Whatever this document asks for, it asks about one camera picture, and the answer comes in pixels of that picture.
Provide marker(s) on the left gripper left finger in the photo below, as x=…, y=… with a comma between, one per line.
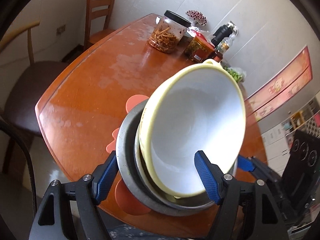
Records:
x=90, y=191

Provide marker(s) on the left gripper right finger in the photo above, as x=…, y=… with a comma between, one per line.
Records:
x=224, y=190

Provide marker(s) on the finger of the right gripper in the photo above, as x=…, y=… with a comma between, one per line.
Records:
x=245, y=164

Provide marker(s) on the wide stainless steel bowl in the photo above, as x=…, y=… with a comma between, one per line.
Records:
x=154, y=198

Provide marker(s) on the yellow bowl with handle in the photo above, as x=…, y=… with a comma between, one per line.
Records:
x=200, y=108

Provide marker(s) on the bag of green vegetables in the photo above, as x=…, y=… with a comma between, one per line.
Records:
x=238, y=74

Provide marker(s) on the pink Hello Kitty door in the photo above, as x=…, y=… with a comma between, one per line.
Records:
x=283, y=86

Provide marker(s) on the brown sauce bottle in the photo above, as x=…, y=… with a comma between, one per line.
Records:
x=219, y=51

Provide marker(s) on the curved light wood chair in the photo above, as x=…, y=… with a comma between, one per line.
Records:
x=19, y=109

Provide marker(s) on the clear bottle with green contents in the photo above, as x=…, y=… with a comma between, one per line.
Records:
x=228, y=41

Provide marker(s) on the red lidded tin jar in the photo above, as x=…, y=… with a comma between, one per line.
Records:
x=198, y=49

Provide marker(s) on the black thermos bottle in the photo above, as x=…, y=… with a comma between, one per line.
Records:
x=220, y=34

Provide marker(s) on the red snack package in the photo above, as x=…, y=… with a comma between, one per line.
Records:
x=195, y=33

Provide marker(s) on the plastic jar with black lid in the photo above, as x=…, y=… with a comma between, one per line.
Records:
x=168, y=32

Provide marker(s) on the brown wooden slat chair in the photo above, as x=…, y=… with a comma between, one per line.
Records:
x=97, y=9

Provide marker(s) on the wall power socket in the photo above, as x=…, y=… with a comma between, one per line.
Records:
x=234, y=28

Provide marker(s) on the low wall outlet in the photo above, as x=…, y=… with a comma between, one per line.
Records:
x=60, y=30

